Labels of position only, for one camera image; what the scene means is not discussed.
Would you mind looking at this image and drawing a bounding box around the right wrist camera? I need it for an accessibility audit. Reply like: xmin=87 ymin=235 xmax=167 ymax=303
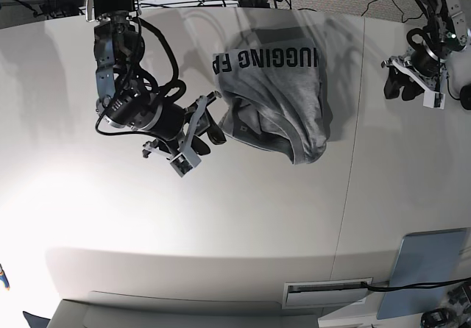
xmin=169 ymin=150 xmax=201 ymax=177

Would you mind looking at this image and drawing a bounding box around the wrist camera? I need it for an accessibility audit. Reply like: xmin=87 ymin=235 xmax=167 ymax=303
xmin=423 ymin=90 xmax=446 ymax=110
xmin=169 ymin=150 xmax=201 ymax=177

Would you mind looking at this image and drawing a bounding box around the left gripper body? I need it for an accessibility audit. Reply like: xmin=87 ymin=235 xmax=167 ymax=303
xmin=381 ymin=56 xmax=447 ymax=93

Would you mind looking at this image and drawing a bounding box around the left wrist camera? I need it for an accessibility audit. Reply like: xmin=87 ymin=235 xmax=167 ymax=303
xmin=423 ymin=90 xmax=446 ymax=110

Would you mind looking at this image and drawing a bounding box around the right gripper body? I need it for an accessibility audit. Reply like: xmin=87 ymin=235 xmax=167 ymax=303
xmin=142 ymin=91 xmax=221 ymax=159

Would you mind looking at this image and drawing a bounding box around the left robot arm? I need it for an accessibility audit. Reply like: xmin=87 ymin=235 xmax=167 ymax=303
xmin=381 ymin=0 xmax=470 ymax=109

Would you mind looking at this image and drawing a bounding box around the black device bottom right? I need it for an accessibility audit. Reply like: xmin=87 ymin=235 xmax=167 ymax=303
xmin=420 ymin=307 xmax=456 ymax=328

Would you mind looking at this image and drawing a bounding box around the black cable over board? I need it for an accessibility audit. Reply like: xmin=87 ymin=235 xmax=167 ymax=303
xmin=362 ymin=277 xmax=471 ymax=293

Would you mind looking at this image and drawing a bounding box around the white table cable tray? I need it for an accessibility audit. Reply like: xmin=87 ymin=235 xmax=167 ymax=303
xmin=281 ymin=278 xmax=372 ymax=310

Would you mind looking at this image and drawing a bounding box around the thin black cable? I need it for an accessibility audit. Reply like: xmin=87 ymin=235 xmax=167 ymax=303
xmin=361 ymin=0 xmax=424 ymax=24

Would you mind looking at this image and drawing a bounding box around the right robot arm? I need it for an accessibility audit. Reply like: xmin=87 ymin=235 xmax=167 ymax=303
xmin=85 ymin=0 xmax=227 ymax=162

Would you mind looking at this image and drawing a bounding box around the grey T-shirt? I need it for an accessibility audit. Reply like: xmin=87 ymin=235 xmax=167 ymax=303
xmin=212 ymin=28 xmax=327 ymax=165

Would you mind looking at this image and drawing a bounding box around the blue orange tool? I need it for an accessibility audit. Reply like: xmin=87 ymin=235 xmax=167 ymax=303
xmin=0 ymin=265 xmax=10 ymax=290

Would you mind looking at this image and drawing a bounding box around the blue-grey flat board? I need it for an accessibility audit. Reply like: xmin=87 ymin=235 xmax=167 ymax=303
xmin=376 ymin=228 xmax=467 ymax=320

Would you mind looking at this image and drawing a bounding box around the black round puck device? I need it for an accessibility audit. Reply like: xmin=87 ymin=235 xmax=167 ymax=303
xmin=459 ymin=84 xmax=471 ymax=111

